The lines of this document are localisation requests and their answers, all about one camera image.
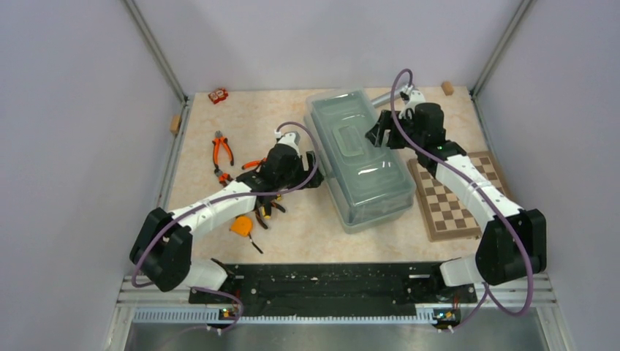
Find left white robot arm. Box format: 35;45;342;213
129;143;322;302

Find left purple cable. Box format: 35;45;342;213
130;121;321;335

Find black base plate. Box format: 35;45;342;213
220;262;477;317

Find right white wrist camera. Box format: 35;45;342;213
398;84;426;119

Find orange diagonal cutting pliers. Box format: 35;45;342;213
211;130;235;167

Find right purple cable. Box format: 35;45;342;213
390;68;535;333

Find orange long nose pliers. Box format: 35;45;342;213
241;158;266;170

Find green plastic toolbox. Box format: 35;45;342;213
303;88;416;234

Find orange tape measure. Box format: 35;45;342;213
229;215;264;254

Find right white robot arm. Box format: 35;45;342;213
366;102;547;301

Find silver metal cylinder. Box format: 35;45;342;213
371;86;408;108

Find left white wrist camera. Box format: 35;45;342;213
274;131;300;154

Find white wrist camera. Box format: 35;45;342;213
274;131;300;154
398;84;426;119

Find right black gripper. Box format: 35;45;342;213
366;111;423;152

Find purple cable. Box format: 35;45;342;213
130;121;321;335
390;68;535;333

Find wooden block back right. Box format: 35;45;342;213
441;80;455;96

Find wooden chessboard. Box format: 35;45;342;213
407;151;512;242

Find wooden block left edge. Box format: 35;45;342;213
169;115;182;135

